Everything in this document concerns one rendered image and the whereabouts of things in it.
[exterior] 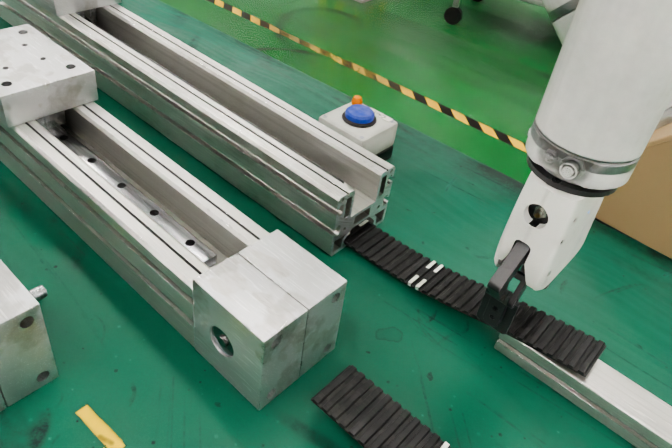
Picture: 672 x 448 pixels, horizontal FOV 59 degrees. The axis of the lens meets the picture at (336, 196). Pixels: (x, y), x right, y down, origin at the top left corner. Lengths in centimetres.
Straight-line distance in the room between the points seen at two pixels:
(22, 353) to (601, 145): 47
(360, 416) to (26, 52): 58
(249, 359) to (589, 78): 34
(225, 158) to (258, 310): 32
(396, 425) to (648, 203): 47
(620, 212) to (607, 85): 43
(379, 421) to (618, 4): 36
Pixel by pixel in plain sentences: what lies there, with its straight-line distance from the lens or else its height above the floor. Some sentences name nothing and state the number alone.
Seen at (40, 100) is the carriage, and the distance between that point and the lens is 76.
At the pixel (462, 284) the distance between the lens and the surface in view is 67.
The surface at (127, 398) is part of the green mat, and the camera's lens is 58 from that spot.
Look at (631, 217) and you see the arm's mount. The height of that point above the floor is 81.
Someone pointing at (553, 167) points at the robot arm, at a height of 101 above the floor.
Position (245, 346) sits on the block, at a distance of 51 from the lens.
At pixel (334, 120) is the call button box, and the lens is 82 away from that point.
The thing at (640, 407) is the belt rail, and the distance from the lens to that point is 63.
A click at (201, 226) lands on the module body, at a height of 84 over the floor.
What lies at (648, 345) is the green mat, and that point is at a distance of 74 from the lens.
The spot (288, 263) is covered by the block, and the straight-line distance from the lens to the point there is 54.
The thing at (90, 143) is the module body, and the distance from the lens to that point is 78.
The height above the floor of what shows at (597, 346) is 83.
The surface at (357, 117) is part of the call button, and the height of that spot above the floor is 85.
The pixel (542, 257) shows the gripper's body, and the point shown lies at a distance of 52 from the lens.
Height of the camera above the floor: 125
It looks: 38 degrees down
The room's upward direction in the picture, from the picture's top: 9 degrees clockwise
